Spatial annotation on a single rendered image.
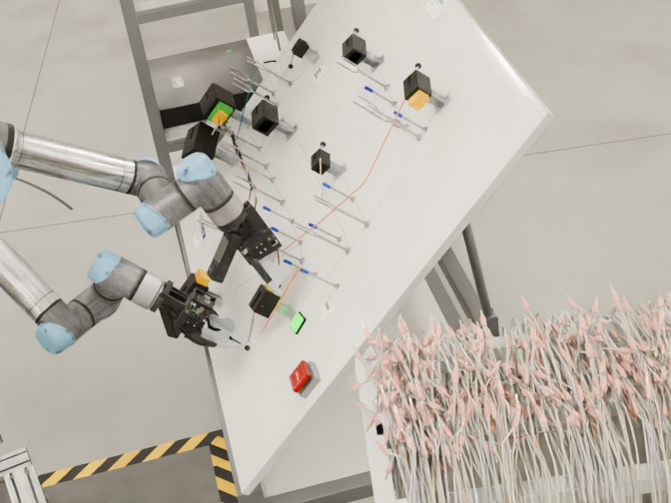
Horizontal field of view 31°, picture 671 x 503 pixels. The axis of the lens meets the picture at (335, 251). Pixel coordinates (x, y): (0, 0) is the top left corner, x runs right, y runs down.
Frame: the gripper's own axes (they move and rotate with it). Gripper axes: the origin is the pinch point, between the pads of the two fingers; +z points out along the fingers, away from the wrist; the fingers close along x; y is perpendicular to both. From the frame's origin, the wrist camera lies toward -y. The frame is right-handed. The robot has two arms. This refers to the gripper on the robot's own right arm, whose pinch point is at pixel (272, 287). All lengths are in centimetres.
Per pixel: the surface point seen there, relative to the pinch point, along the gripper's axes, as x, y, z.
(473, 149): -31, 47, -14
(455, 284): 0.9, 34.5, 29.7
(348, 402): 0.7, -1.9, 37.2
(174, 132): 97, 6, -6
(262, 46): 133, 46, 2
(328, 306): -13.1, 6.8, 4.5
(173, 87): 110, 14, -12
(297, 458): -10.0, -18.7, 32.8
